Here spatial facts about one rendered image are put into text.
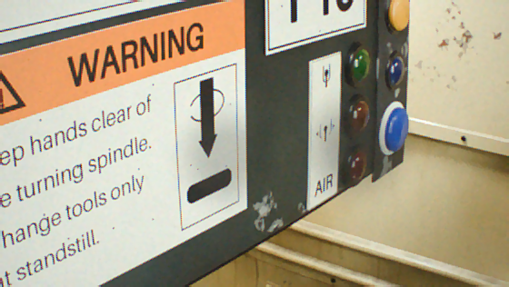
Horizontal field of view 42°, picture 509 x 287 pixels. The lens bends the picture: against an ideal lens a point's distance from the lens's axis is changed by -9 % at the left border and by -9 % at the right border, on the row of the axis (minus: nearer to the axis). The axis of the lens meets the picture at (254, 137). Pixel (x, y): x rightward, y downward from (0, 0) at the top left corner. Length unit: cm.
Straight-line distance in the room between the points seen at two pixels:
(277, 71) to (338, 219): 111
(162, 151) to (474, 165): 100
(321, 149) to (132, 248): 14
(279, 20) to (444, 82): 90
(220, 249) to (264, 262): 128
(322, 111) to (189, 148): 10
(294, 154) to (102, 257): 14
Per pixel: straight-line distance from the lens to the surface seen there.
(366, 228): 142
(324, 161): 41
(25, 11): 25
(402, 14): 45
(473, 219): 131
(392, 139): 47
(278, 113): 36
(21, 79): 25
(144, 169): 30
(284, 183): 38
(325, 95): 40
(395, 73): 46
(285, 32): 36
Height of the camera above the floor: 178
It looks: 20 degrees down
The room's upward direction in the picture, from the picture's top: 1 degrees counter-clockwise
